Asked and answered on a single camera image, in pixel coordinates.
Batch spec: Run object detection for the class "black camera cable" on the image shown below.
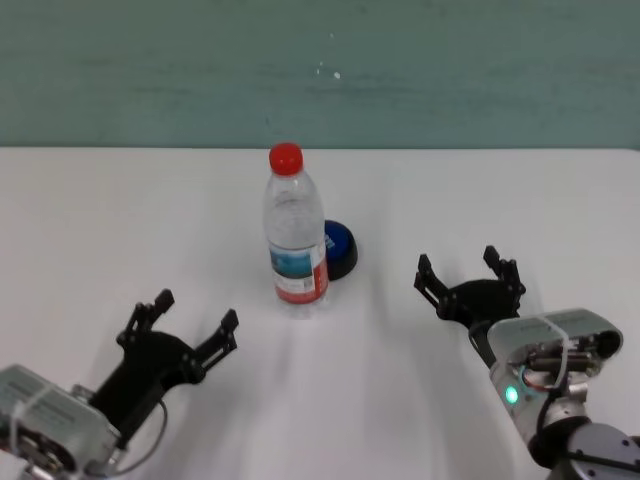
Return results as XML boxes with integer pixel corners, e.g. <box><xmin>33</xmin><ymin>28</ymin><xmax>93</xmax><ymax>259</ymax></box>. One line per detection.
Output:
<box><xmin>529</xmin><ymin>389</ymin><xmax>566</xmax><ymax>451</ymax></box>
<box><xmin>107</xmin><ymin>397</ymin><xmax>169</xmax><ymax>476</ymax></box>

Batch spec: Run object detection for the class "blue button black base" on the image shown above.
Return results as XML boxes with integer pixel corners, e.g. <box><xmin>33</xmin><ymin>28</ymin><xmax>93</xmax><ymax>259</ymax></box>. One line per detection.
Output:
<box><xmin>323</xmin><ymin>218</ymin><xmax>360</xmax><ymax>281</ymax></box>

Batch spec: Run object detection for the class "black right camera cable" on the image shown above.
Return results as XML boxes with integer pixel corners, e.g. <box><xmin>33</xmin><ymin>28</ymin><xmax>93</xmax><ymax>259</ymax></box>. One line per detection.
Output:
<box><xmin>529</xmin><ymin>389</ymin><xmax>566</xmax><ymax>451</ymax></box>

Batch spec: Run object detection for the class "black left camera cable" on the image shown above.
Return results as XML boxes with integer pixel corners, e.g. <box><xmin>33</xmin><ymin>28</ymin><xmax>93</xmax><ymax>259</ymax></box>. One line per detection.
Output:
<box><xmin>107</xmin><ymin>397</ymin><xmax>169</xmax><ymax>476</ymax></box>

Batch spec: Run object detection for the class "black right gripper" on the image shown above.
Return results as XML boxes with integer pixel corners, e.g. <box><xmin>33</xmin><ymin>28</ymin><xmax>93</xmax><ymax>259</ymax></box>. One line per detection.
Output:
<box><xmin>413</xmin><ymin>244</ymin><xmax>528</xmax><ymax>369</ymax></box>

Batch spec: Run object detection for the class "clear water bottle red cap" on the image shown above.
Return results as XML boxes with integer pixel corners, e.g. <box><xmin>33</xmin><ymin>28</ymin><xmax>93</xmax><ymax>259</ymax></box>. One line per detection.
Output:
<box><xmin>262</xmin><ymin>142</ymin><xmax>331</xmax><ymax>321</ymax></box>

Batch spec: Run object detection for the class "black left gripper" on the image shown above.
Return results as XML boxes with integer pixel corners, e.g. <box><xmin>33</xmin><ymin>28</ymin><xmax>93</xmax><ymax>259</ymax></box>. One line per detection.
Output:
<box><xmin>88</xmin><ymin>288</ymin><xmax>241</xmax><ymax>447</ymax></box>

